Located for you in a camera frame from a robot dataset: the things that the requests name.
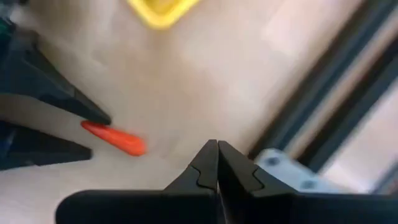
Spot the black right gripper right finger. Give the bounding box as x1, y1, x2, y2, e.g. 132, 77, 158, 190
218, 140, 299, 224

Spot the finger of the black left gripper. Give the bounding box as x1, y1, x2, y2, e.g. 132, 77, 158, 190
0, 121, 93, 170
0, 30, 112, 127

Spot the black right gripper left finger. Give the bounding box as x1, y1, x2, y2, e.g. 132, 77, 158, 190
164, 139, 221, 224

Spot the orange carrot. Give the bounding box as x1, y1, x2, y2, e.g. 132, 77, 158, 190
80, 120, 147, 157

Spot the yellow plastic basket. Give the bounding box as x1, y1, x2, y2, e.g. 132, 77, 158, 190
126, 0, 200, 30

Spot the silver metal bracket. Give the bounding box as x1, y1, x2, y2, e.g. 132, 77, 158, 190
254, 147, 346, 194

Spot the black table frame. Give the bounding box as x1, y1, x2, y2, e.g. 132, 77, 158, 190
248, 0, 398, 194

